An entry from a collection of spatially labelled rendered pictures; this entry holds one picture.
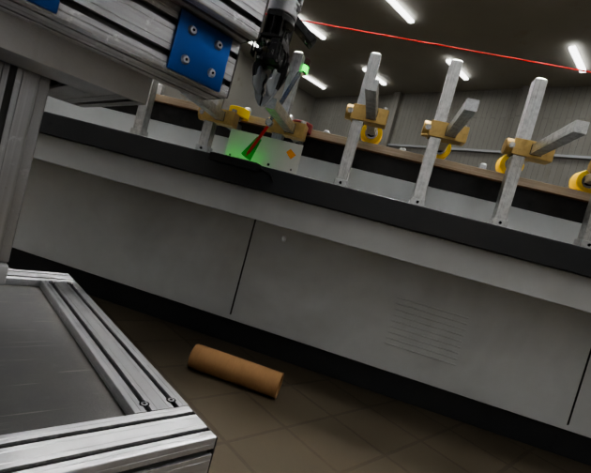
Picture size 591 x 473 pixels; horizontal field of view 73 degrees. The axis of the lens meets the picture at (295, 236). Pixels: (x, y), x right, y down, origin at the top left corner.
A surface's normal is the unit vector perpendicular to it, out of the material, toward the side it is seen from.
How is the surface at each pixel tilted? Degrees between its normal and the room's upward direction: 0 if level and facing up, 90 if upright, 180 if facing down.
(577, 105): 90
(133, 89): 90
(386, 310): 90
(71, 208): 90
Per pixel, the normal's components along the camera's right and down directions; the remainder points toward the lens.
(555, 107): -0.70, -0.15
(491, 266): -0.18, 0.00
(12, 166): 0.66, 0.22
